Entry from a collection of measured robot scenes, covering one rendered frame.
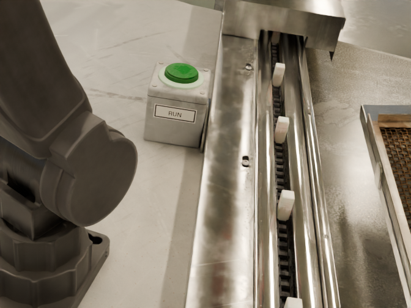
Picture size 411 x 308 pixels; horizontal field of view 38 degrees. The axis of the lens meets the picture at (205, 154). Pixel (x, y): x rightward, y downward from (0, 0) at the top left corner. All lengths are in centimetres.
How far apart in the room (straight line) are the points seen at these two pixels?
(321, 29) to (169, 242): 45
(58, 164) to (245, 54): 49
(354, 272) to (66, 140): 34
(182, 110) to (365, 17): 62
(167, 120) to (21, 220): 28
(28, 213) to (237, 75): 43
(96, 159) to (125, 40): 53
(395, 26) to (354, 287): 71
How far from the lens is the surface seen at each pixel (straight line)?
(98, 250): 56
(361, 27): 117
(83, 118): 42
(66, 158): 41
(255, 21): 91
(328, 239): 58
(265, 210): 61
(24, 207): 46
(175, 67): 71
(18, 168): 46
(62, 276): 50
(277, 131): 72
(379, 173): 63
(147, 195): 65
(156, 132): 71
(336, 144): 79
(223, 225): 56
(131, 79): 85
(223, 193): 60
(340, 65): 100
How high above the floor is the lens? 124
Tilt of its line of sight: 36 degrees down
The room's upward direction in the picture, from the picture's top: 10 degrees clockwise
